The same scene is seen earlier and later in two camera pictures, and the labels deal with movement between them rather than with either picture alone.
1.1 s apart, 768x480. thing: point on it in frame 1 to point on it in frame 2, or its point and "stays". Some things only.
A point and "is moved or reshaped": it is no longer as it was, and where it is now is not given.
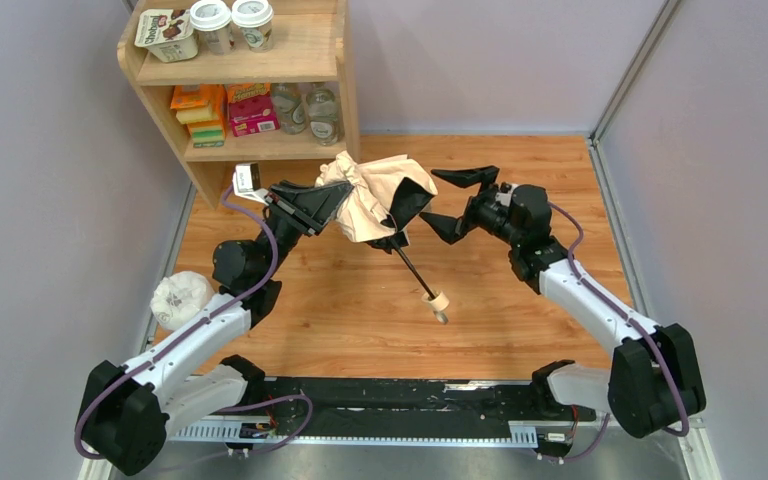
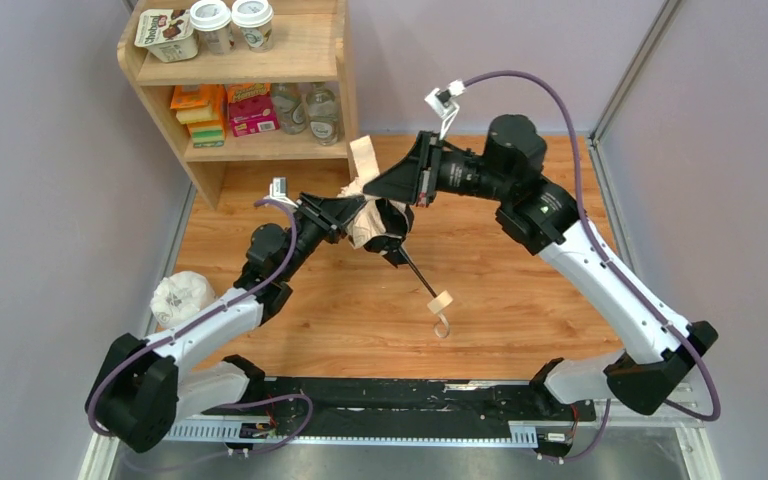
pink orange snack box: (251, 108) stays
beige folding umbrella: (389, 194) is moved or reshaped
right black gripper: (486, 208) to (431, 171)
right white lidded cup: (255, 20) stays
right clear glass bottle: (325, 113) stays
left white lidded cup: (212, 19) stays
